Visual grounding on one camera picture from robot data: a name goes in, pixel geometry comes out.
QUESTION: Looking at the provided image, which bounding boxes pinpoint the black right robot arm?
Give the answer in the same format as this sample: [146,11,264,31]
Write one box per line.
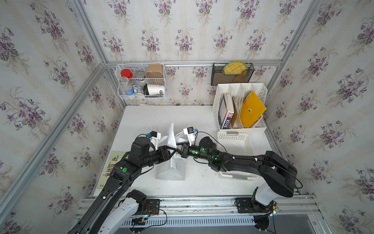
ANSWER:
[176,136,298,206]

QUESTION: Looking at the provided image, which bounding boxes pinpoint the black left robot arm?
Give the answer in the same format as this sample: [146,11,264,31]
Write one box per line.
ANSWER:
[68,136,180,234]

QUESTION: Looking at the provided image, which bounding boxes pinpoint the white insulated delivery bag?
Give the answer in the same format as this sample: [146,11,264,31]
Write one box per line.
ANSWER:
[156,123,189,181]

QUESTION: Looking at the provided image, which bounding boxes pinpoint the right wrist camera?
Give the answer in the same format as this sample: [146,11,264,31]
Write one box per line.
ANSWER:
[183,127,198,146]

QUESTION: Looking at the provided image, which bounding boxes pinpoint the black mesh wall holder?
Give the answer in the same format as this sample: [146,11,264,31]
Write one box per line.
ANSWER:
[210,63,254,86]

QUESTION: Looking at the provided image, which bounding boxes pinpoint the yellow folder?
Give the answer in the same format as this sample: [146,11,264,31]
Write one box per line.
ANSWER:
[240,91,266,128]

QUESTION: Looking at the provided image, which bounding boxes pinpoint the clear plastic bottle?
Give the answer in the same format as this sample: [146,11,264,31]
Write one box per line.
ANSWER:
[119,77,134,96]

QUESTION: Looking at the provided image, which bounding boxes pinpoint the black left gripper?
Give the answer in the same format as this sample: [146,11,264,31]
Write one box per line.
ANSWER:
[139,146,178,170]

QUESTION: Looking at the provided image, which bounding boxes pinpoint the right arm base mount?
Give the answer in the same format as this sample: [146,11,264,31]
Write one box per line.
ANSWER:
[234,197,276,215]

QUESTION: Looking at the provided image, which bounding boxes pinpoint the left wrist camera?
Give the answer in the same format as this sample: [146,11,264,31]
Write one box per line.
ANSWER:
[147,131,161,150]

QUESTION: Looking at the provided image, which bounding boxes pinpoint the purple white book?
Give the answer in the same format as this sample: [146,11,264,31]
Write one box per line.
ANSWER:
[218,93,235,129]

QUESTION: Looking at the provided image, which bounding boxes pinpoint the white perforated plastic tray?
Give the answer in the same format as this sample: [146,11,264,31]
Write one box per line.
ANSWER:
[217,131,259,181]

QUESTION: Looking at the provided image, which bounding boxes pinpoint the white black cylinder can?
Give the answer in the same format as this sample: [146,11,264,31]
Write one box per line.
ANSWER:
[143,84,165,96]

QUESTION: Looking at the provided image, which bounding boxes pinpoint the beige papers in organizer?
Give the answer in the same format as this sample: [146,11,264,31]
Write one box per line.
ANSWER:
[231,85,244,129]

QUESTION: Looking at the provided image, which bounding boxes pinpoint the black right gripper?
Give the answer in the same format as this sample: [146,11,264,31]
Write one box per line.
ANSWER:
[170,141,211,162]

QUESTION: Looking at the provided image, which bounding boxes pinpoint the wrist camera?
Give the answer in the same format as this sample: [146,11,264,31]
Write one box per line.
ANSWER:
[183,127,198,146]
[147,131,161,150]

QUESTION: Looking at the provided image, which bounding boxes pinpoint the green printed booklet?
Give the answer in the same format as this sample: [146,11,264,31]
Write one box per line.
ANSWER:
[95,151,125,193]

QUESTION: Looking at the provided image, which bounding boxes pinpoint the aluminium rail frame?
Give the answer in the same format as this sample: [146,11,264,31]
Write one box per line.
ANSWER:
[75,194,325,219]

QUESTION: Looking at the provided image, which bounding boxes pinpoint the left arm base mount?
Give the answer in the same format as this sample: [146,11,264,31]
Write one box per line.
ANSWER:
[126,190,160,215]

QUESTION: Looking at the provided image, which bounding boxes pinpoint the white wire wall basket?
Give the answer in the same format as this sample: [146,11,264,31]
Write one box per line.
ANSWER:
[115,62,167,100]

